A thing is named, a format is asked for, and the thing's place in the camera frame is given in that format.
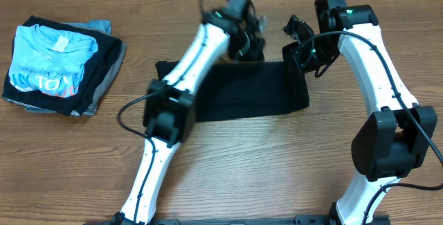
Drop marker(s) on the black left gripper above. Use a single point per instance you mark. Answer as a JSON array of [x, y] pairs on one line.
[[257, 55]]

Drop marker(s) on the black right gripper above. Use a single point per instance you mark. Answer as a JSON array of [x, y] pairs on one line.
[[296, 56]]

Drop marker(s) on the black t-shirt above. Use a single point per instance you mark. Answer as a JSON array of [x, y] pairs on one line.
[[232, 91]]

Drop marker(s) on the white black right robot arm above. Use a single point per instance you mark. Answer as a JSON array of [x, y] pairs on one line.
[[397, 134]]

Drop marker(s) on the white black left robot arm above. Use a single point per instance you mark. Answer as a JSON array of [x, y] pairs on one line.
[[234, 31]]

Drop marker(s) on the grey folded garment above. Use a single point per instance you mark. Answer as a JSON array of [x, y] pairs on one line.
[[104, 26]]

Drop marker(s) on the light blue printed t-shirt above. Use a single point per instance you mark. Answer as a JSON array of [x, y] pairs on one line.
[[50, 61]]

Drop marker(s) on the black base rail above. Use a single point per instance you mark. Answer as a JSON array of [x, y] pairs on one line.
[[235, 221]]

